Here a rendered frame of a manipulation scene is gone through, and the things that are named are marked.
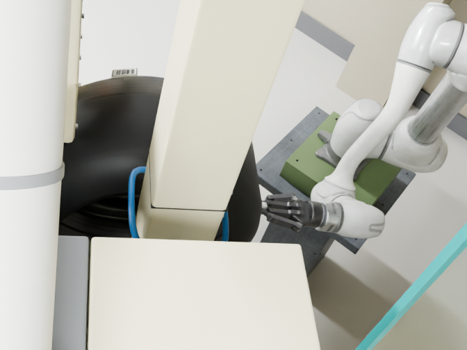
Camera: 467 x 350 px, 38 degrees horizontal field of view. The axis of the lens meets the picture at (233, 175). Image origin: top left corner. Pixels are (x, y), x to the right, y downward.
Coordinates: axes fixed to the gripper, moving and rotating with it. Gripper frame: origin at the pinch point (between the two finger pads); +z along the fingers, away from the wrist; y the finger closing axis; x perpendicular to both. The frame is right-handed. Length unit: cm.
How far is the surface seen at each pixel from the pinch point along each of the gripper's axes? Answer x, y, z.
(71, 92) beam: -58, 27, 60
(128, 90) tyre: -32, -3, 44
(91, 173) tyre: -25, 16, 50
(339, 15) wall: 72, -203, -112
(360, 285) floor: 97, -37, -99
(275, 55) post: -86, 41, 38
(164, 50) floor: 110, -184, -15
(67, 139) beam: -47, 27, 58
